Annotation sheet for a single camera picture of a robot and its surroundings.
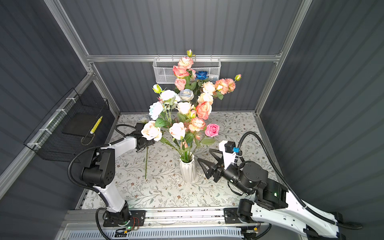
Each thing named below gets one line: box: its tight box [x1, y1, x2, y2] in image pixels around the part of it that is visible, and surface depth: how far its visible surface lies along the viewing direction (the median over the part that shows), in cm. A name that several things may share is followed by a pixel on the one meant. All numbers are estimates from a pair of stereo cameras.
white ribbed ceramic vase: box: [179, 153, 196, 183], surface depth 73 cm
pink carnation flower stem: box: [178, 49, 196, 70], surface depth 75 cm
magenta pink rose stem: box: [197, 123, 220, 151], surface depth 55 cm
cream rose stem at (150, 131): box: [141, 120, 184, 158], surface depth 56 cm
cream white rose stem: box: [169, 122, 187, 162], surface depth 51 cm
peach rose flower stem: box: [213, 74, 242, 100], surface depth 74 cm
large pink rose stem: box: [172, 65, 191, 91], surface depth 72 cm
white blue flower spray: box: [149, 84, 181, 123], surface depth 56 cm
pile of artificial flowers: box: [139, 103, 154, 180], surface depth 56 cm
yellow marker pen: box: [90, 115, 103, 135], surface depth 78 cm
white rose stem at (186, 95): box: [179, 88, 195, 102], surface depth 73 cm
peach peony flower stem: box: [188, 117, 206, 155], surface depth 60 cm
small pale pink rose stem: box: [174, 78, 187, 91], surface depth 72 cm
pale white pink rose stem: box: [177, 101, 195, 115], surface depth 65 cm
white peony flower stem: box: [197, 81, 216, 104], surface depth 72 cm
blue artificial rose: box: [195, 71, 209, 80], surface depth 80 cm
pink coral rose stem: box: [196, 101, 212, 120], surface depth 64 cm
